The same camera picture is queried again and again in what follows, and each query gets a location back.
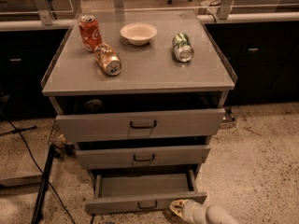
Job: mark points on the red soda can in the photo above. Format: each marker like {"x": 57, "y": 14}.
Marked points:
{"x": 90, "y": 32}

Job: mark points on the green soda can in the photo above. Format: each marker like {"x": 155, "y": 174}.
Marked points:
{"x": 182, "y": 48}

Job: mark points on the white bowl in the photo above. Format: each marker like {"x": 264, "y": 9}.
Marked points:
{"x": 138, "y": 34}

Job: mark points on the grey drawer cabinet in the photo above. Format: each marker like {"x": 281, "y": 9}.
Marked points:
{"x": 151, "y": 78}

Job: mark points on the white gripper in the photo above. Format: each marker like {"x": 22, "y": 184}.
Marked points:
{"x": 190, "y": 209}

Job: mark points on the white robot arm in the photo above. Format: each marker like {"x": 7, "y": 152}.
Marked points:
{"x": 217, "y": 215}

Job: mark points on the wire basket on floor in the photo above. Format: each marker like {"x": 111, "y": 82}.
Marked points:
{"x": 62, "y": 146}

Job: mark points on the grey top drawer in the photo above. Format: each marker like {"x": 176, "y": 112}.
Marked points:
{"x": 140, "y": 125}

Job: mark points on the black stand leg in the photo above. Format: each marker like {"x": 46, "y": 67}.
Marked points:
{"x": 37, "y": 215}

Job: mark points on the grey middle drawer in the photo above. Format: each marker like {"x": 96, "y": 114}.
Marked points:
{"x": 141, "y": 157}

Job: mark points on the grey bottom drawer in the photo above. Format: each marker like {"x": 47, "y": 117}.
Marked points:
{"x": 142, "y": 191}

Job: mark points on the grey drawer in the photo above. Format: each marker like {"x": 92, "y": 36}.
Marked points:
{"x": 140, "y": 125}
{"x": 141, "y": 157}
{"x": 142, "y": 191}

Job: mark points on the crushed orange soda can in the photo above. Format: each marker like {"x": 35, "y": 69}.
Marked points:
{"x": 108, "y": 59}

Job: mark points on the black round object in drawer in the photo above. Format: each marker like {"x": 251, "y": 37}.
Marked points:
{"x": 93, "y": 106}

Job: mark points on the white railing bar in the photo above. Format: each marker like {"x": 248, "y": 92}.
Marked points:
{"x": 232, "y": 18}

